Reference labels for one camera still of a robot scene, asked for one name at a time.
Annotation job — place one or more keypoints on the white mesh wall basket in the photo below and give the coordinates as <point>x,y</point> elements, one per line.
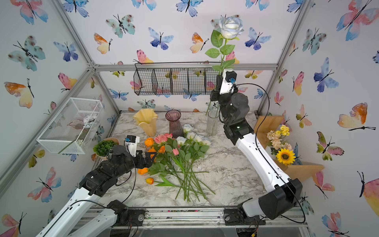
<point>73,127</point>

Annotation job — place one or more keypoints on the potted green succulent plant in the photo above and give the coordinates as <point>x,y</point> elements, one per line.
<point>103,148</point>

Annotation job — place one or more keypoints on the sunflower bouquet in vase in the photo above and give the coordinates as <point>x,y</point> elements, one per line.
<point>279,147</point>

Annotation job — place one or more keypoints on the black wire wall basket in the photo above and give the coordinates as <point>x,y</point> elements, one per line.
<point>169,79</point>

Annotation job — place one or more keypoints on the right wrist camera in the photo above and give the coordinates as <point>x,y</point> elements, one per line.
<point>228,81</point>

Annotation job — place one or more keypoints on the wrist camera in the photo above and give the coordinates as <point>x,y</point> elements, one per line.
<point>228,81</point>
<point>131,142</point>

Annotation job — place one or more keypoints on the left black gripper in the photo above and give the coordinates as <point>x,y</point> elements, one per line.
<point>148,162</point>

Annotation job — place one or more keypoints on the orange ranunculus flower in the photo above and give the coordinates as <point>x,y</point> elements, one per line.
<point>143,171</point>

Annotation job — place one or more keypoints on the clear glass vase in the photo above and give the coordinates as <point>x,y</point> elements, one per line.
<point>212,122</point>

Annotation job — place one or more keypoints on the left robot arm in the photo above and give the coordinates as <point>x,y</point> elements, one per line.
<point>122,160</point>

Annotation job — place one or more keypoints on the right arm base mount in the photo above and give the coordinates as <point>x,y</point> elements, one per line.
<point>237,217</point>

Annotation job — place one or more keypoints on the orange rose flower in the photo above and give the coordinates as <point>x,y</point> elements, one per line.
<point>149,142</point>

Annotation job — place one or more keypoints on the wooden corner shelf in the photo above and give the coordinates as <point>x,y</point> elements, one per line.
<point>302,172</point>

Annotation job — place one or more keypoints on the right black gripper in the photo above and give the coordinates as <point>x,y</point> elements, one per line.
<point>215,95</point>

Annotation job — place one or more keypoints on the pink tulip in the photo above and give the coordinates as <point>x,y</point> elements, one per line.
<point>176,152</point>

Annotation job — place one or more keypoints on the pink rose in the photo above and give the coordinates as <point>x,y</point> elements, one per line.
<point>163,138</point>

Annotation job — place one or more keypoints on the orange tulip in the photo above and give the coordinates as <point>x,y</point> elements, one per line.
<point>163,183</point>

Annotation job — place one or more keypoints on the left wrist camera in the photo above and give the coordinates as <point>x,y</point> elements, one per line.
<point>131,142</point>

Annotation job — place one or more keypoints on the orange carnation flower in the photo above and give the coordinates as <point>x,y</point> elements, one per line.
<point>161,150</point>

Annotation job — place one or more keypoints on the yellow ruffled vase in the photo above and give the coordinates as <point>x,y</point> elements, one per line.
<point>147,120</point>

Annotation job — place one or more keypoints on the purple glass vase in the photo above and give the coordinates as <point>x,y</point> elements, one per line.
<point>175,127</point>

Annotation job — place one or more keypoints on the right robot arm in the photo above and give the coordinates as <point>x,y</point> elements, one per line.
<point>283,193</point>

